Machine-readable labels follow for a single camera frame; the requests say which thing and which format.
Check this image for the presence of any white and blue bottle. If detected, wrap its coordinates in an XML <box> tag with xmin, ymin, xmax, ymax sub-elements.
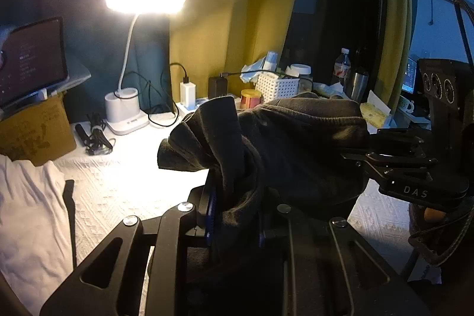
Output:
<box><xmin>265</xmin><ymin>50</ymin><xmax>279</xmax><ymax>73</ymax></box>

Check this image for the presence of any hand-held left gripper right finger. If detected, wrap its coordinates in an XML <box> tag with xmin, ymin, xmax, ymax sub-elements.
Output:
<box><xmin>259</xmin><ymin>203</ymin><xmax>430</xmax><ymax>316</ymax></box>

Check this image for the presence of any dark tablet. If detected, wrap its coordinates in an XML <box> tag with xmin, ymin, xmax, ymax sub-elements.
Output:
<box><xmin>0</xmin><ymin>17</ymin><xmax>69</xmax><ymax>108</ymax></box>

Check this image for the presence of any black charger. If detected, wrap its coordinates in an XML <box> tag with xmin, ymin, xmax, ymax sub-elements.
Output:
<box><xmin>208</xmin><ymin>76</ymin><xmax>228</xmax><ymax>100</ymax></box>

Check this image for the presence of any grey tablet stand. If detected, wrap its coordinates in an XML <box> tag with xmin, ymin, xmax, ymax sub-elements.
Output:
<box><xmin>22</xmin><ymin>57</ymin><xmax>93</xmax><ymax>104</ymax></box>

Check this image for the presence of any red candle jar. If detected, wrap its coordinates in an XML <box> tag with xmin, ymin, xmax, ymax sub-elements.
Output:
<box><xmin>240</xmin><ymin>89</ymin><xmax>265</xmax><ymax>110</ymax></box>

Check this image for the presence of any brown cardboard box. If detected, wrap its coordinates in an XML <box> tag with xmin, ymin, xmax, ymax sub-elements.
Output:
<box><xmin>0</xmin><ymin>92</ymin><xmax>77</xmax><ymax>167</ymax></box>

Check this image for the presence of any yellow curtain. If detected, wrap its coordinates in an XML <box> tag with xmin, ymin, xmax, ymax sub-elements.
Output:
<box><xmin>168</xmin><ymin>0</ymin><xmax>310</xmax><ymax>106</ymax></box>
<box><xmin>374</xmin><ymin>0</ymin><xmax>417</xmax><ymax>110</ymax></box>

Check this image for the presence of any white textured blanket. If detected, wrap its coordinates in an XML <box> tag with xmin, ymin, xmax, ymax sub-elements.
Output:
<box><xmin>37</xmin><ymin>94</ymin><xmax>445</xmax><ymax>316</ymax></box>

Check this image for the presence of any steel tumbler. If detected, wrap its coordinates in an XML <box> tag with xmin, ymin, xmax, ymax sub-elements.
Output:
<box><xmin>346</xmin><ymin>70</ymin><xmax>369</xmax><ymax>103</ymax></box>

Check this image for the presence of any white cloth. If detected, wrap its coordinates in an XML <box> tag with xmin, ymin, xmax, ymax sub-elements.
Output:
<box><xmin>0</xmin><ymin>153</ymin><xmax>77</xmax><ymax>315</ymax></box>

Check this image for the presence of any clear jar with white lid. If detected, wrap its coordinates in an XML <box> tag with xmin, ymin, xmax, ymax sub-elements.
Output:
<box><xmin>290</xmin><ymin>63</ymin><xmax>313</xmax><ymax>95</ymax></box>

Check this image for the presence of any white charger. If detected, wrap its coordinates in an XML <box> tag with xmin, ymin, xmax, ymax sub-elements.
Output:
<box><xmin>180</xmin><ymin>81</ymin><xmax>196</xmax><ymax>110</ymax></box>

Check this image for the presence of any clear water bottle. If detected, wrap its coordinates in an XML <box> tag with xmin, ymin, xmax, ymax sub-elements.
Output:
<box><xmin>334</xmin><ymin>48</ymin><xmax>352</xmax><ymax>86</ymax></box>

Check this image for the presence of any white perforated basket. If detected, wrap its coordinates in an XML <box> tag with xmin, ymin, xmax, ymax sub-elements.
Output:
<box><xmin>255</xmin><ymin>72</ymin><xmax>301</xmax><ymax>103</ymax></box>

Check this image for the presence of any white power strip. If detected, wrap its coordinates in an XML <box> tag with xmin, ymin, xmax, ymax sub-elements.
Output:
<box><xmin>174</xmin><ymin>96</ymin><xmax>238</xmax><ymax>119</ymax></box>

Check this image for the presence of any black strap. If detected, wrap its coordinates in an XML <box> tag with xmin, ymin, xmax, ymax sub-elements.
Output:
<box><xmin>452</xmin><ymin>0</ymin><xmax>474</xmax><ymax>65</ymax></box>

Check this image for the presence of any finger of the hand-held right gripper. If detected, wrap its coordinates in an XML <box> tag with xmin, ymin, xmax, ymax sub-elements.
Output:
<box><xmin>339</xmin><ymin>149</ymin><xmax>439</xmax><ymax>171</ymax></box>
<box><xmin>369</xmin><ymin>128</ymin><xmax>425</xmax><ymax>147</ymax></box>

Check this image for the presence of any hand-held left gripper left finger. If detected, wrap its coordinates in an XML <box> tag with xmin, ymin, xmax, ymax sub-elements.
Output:
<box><xmin>39</xmin><ymin>186</ymin><xmax>219</xmax><ymax>316</ymax></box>

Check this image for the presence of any soft tissue pack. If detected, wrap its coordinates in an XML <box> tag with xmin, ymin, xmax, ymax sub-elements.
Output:
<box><xmin>313</xmin><ymin>83</ymin><xmax>349</xmax><ymax>100</ymax></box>

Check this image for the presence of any computer monitor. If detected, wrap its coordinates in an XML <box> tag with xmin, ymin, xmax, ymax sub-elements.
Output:
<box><xmin>402</xmin><ymin>57</ymin><xmax>419</xmax><ymax>95</ymax></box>

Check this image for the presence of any white mug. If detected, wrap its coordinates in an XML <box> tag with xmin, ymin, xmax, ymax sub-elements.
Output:
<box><xmin>398</xmin><ymin>96</ymin><xmax>416</xmax><ymax>113</ymax></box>

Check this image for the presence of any yellow tissue box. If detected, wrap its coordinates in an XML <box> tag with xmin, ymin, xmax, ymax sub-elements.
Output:
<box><xmin>360</xmin><ymin>90</ymin><xmax>394</xmax><ymax>128</ymax></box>

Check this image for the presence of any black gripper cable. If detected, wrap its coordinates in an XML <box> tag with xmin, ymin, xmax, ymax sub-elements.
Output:
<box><xmin>407</xmin><ymin>203</ymin><xmax>474</xmax><ymax>267</ymax></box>

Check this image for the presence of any brown t-shirt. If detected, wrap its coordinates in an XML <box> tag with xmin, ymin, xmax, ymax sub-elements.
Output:
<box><xmin>156</xmin><ymin>92</ymin><xmax>371</xmax><ymax>265</ymax></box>

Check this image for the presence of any white desk lamp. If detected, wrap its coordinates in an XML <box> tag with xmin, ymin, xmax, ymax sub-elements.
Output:
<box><xmin>104</xmin><ymin>0</ymin><xmax>188</xmax><ymax>135</ymax></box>

